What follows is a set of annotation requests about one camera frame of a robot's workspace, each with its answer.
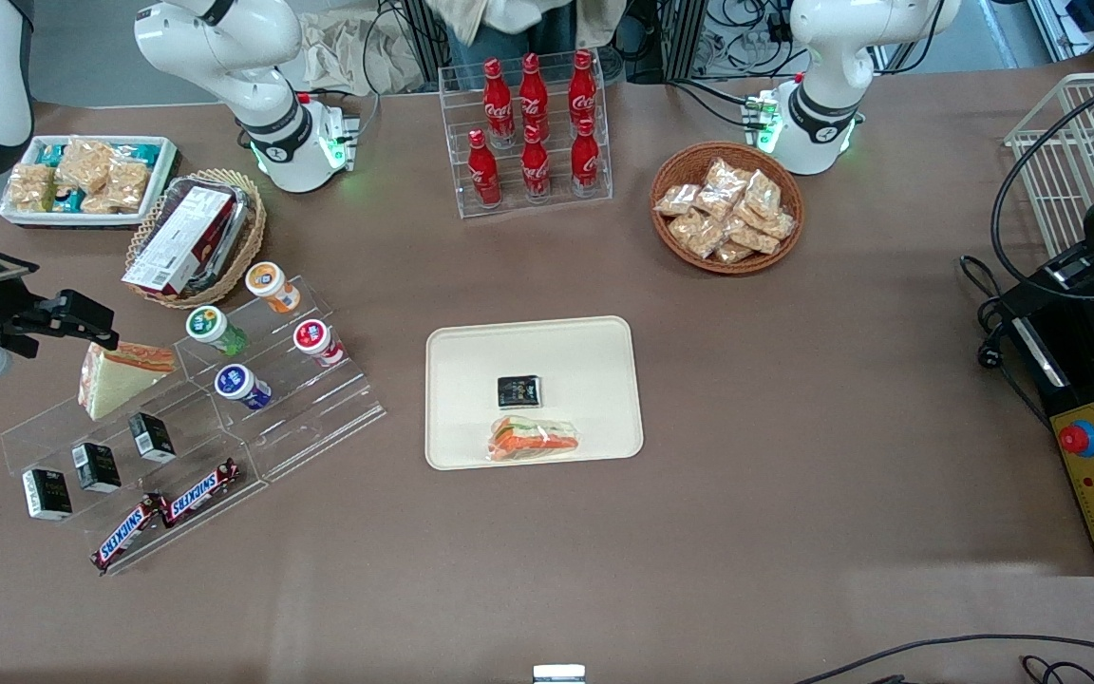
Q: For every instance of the green gum bottle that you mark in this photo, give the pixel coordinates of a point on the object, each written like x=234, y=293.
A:
x=213, y=328

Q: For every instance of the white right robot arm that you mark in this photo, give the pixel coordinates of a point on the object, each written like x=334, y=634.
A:
x=262, y=104

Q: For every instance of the blue lid gum bottle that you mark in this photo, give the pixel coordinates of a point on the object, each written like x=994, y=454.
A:
x=238, y=384

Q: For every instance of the orange lid gum bottle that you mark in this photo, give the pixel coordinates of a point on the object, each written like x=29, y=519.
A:
x=270, y=283

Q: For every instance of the red lid gum bottle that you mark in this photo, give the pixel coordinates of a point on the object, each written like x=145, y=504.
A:
x=316, y=339

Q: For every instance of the clear acrylic gum stand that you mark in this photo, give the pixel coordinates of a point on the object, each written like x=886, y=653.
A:
x=319, y=418

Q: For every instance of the cream plastic tray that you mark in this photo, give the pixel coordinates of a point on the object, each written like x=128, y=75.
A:
x=471, y=380

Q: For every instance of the wrapped triangle sandwich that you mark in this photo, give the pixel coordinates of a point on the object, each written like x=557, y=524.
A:
x=120, y=380

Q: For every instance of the clear acrylic snack stand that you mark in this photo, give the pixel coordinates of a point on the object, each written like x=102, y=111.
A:
x=44, y=442

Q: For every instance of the rice cracker snack packet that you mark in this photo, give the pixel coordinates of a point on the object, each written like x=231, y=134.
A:
x=30, y=187
x=86, y=163
x=127, y=183

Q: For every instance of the small black box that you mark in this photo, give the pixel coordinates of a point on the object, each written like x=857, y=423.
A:
x=97, y=467
x=47, y=494
x=152, y=438

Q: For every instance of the red and white box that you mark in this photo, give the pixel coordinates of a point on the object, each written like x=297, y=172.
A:
x=181, y=242

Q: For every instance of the blue snack packet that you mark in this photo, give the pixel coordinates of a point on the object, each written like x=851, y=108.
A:
x=52, y=153
x=139, y=151

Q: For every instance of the white rectangular snack bin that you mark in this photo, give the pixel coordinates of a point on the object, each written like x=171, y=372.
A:
x=165, y=166

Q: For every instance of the red emergency stop button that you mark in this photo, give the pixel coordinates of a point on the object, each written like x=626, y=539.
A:
x=1078, y=438

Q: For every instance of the oval wicker basket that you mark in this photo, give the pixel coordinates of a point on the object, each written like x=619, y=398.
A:
x=248, y=237

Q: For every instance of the snickers bar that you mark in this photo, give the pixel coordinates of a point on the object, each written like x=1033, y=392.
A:
x=126, y=532
x=199, y=492

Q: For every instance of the black yellow control box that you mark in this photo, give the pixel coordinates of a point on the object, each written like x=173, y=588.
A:
x=1093, y=494

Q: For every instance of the brown cracker packet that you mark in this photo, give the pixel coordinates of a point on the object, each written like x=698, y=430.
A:
x=678, y=199
x=687, y=226
x=708, y=240
x=725, y=185
x=780, y=226
x=754, y=239
x=763, y=195

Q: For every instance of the crumpled brown paper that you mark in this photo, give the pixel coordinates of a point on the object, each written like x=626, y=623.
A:
x=357, y=52

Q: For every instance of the round wicker basket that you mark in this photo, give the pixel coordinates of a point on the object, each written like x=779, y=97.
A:
x=675, y=161

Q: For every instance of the red cola bottle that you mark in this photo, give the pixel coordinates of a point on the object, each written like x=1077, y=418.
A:
x=498, y=104
x=536, y=166
x=534, y=95
x=582, y=90
x=585, y=160
x=484, y=171

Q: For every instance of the small black packet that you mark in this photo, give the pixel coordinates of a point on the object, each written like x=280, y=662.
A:
x=518, y=391

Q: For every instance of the wrapped orange sandwich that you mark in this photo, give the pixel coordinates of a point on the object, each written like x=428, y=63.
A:
x=533, y=440

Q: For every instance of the clear acrylic bottle rack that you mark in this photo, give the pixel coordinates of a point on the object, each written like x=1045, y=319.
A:
x=556, y=204

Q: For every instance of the person in beige clothes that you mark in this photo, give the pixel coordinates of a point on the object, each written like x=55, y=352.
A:
x=509, y=14

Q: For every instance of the small white object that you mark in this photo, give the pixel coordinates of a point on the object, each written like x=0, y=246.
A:
x=558, y=674

